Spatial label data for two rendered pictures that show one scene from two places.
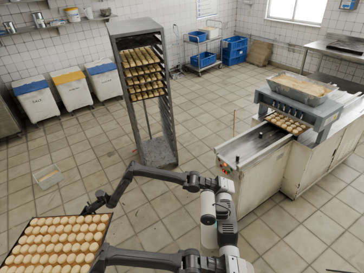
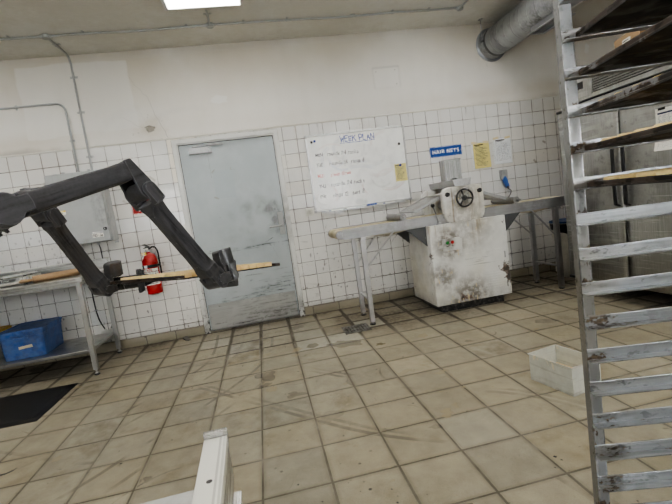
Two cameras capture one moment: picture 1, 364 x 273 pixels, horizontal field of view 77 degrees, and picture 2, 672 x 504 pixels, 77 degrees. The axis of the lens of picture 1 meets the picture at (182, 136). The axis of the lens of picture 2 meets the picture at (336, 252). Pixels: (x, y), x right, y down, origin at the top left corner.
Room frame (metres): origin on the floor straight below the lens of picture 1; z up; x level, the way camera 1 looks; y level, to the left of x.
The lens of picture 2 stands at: (1.94, -0.72, 1.17)
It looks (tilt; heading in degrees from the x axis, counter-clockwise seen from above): 6 degrees down; 110
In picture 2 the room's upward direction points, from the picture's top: 8 degrees counter-clockwise
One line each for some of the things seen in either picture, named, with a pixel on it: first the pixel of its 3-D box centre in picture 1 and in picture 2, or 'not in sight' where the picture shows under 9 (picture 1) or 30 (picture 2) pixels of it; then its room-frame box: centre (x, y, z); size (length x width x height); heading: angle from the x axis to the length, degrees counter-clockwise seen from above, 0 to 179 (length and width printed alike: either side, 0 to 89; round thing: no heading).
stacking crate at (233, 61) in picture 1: (233, 58); not in sight; (6.18, -1.58, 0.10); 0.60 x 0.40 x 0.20; 117
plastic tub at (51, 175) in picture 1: (49, 176); (563, 369); (2.27, 1.86, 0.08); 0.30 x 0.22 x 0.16; 130
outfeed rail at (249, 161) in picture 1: (309, 124); not in sight; (1.85, -1.29, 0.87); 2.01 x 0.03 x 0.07; 121
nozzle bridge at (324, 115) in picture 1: (292, 111); not in sight; (1.92, -1.12, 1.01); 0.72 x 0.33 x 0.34; 31
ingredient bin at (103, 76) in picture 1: (104, 82); not in sight; (4.66, 1.52, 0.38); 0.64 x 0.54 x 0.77; 28
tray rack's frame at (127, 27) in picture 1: (147, 103); not in sight; (2.52, 0.39, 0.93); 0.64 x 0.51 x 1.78; 16
